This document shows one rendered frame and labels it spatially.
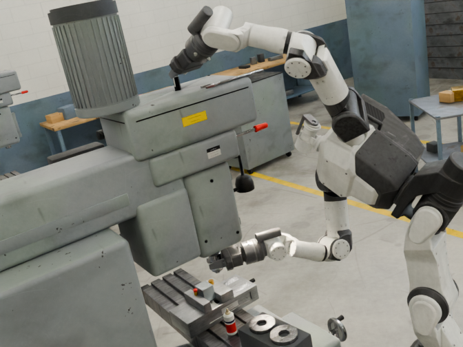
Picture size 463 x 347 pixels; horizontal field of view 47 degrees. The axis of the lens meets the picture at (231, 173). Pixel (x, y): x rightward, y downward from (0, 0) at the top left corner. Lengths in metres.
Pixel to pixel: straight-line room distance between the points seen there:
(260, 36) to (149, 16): 7.45
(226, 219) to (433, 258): 0.71
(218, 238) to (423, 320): 0.77
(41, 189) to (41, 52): 6.85
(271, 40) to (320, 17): 9.50
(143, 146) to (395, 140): 0.85
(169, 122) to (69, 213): 0.40
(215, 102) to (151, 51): 7.24
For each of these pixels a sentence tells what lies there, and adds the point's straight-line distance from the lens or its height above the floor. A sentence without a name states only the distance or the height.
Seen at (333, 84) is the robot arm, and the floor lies 1.85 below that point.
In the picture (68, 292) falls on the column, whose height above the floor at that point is 1.48.
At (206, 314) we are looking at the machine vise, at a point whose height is 0.99.
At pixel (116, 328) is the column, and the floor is 1.31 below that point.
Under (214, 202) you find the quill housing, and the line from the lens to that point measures 1.83.
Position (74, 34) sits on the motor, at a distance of 1.61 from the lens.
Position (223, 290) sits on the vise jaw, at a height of 1.04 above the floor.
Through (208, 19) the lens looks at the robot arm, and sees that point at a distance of 1.60.
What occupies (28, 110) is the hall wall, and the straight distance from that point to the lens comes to 8.33.
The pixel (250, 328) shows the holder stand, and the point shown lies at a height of 1.13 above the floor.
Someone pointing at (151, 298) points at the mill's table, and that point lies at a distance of 2.52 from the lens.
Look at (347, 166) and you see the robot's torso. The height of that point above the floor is 1.56.
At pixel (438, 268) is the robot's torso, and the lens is 1.96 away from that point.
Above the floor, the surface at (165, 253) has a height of 1.41.
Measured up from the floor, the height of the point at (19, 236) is 1.64.
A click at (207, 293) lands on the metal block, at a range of 2.21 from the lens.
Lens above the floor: 2.17
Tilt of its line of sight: 19 degrees down
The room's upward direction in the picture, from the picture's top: 11 degrees counter-clockwise
